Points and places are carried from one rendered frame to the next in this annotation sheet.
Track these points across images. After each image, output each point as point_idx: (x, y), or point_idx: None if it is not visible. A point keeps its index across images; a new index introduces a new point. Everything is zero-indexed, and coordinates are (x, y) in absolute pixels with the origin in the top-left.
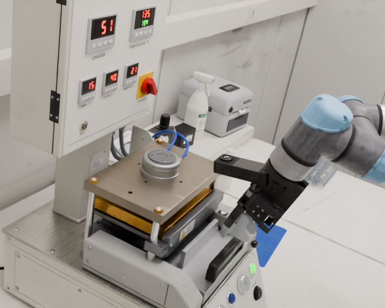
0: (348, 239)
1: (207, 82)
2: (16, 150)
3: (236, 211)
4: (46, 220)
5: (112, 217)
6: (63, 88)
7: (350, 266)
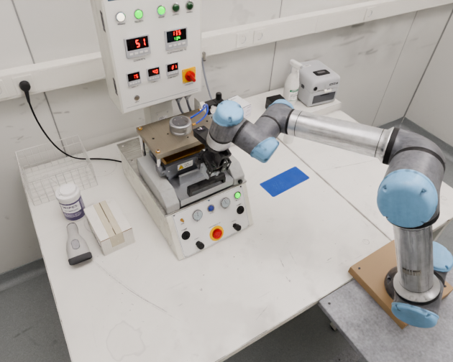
0: (351, 194)
1: (297, 67)
2: None
3: (196, 160)
4: (139, 144)
5: None
6: (115, 77)
7: (336, 211)
